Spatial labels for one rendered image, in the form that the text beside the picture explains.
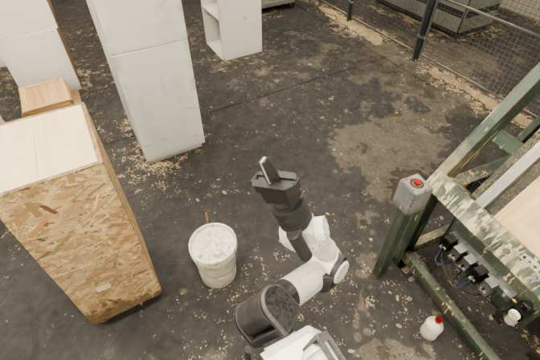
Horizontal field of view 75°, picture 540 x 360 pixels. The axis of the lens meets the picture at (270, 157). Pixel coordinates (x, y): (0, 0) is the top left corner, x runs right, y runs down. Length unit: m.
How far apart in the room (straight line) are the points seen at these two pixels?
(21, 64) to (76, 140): 2.91
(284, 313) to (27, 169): 1.18
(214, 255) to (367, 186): 1.52
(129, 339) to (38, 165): 1.27
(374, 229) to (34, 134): 2.27
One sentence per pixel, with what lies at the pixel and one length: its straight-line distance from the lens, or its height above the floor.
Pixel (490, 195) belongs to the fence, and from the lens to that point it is 1.99.
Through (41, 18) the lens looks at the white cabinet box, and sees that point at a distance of 4.45.
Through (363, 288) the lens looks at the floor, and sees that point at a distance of 2.57.
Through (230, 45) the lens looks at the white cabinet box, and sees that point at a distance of 4.76.
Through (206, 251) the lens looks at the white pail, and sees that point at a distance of 2.25.
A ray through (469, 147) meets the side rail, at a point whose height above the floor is 1.06.
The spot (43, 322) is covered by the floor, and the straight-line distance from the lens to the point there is 2.79.
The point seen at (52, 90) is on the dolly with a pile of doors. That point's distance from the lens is 4.23.
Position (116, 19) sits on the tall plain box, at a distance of 2.68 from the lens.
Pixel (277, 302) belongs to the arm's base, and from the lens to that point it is 0.95.
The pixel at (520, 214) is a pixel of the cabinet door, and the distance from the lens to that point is 1.98.
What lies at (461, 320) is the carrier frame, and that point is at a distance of 2.48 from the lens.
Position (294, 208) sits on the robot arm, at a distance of 0.82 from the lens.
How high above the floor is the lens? 2.25
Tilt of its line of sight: 43 degrees down
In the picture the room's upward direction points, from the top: straight up
